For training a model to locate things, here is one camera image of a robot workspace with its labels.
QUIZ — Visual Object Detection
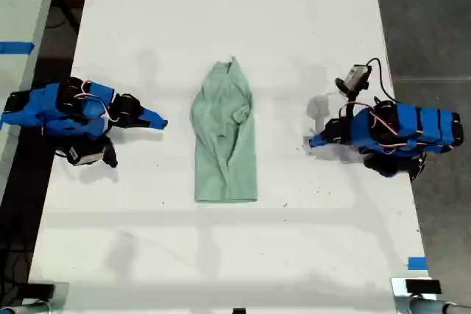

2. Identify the pale green T-shirt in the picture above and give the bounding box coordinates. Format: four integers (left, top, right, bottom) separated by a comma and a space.
189, 56, 259, 204

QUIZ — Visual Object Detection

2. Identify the long blue tape strip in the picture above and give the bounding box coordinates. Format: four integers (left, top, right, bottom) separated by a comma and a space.
0, 41, 35, 55

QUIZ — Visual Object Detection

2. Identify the pale side table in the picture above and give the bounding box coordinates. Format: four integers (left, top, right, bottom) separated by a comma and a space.
0, 0, 63, 199

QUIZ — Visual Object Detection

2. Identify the short blue tape strip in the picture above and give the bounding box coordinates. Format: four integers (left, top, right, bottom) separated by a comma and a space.
407, 256, 428, 271

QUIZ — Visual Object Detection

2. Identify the small black box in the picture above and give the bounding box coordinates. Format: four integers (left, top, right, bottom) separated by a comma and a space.
405, 279, 442, 295
26, 283, 57, 299

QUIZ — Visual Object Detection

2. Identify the black camera stalk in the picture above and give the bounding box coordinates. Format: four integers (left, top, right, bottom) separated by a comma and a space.
99, 135, 119, 168
344, 88, 361, 118

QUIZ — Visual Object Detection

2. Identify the grey gripper camera box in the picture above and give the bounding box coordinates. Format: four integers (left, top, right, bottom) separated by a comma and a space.
334, 64, 372, 91

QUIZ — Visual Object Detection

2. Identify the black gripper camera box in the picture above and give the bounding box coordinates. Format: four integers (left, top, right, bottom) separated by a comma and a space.
65, 143, 105, 167

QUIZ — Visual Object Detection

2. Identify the dark floor cable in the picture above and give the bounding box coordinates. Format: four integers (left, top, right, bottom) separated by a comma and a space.
46, 0, 81, 30

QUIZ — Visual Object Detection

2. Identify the metal corner bracket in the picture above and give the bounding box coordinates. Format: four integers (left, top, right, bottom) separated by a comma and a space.
0, 281, 71, 314
390, 276, 471, 314

